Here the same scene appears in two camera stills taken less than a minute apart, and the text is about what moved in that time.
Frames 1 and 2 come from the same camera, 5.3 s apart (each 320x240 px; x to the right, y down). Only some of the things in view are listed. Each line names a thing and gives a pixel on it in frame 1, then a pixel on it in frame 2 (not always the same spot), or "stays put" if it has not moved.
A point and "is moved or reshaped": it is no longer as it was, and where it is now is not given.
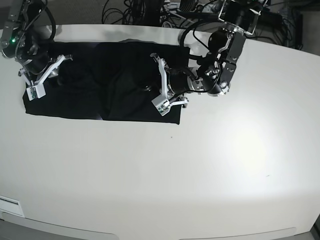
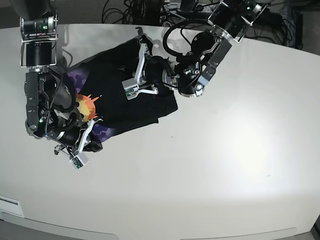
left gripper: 38,66 to 84,144
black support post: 151,12 stays put
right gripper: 176,85 to 152,71
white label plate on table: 11,205 stays put
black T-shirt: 112,80 is moved or reshaped
